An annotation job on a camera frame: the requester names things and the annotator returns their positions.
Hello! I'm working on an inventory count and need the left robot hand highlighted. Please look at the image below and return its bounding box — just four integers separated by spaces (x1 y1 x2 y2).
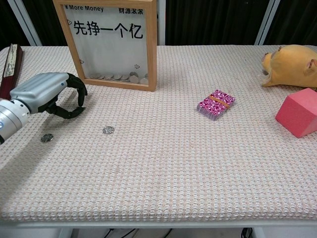
9 71 88 120

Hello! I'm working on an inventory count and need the wooden framed money box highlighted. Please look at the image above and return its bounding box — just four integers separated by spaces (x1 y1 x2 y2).
52 0 158 92

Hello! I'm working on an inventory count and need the dark red folded fan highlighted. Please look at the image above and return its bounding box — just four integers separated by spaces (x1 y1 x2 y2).
0 44 24 100

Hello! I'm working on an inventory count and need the beige woven tablecloth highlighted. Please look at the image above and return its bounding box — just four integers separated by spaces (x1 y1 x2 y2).
0 45 317 222

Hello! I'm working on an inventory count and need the pink patterned card deck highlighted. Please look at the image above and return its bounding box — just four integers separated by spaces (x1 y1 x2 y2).
197 89 236 122

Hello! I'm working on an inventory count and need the black pleated curtain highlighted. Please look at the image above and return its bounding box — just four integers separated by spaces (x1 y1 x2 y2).
0 0 317 52

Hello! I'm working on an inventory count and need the yellow plush toy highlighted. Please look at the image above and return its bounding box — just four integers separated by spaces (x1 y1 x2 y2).
261 44 317 89

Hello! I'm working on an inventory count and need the pink foam cube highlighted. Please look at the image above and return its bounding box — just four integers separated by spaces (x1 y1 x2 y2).
275 87 317 138

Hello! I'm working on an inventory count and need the white frame post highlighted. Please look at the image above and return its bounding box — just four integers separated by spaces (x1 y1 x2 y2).
254 0 281 46
157 0 166 46
6 0 42 47

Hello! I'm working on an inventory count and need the black cable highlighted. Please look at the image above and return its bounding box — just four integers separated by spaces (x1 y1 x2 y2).
240 227 254 238
103 228 139 238

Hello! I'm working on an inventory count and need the white table frame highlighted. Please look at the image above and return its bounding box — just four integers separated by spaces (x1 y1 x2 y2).
0 220 317 238

